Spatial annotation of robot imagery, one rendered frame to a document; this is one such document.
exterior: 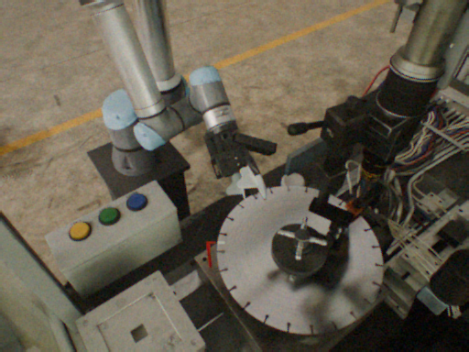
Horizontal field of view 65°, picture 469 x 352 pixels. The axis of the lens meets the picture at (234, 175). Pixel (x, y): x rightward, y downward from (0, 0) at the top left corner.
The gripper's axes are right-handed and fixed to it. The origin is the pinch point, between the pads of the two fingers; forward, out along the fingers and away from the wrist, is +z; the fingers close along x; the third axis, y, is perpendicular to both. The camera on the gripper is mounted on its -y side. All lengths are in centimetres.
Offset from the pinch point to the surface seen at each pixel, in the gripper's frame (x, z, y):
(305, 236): 20.0, 8.9, 0.2
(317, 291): 20.3, 19.0, 2.0
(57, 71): -204, -143, 51
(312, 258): 17.9, 13.5, -0.6
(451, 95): -19, -11, -88
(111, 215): -3.5, -8.7, 33.5
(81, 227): -3.2, -8.2, 40.2
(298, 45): -180, -107, -138
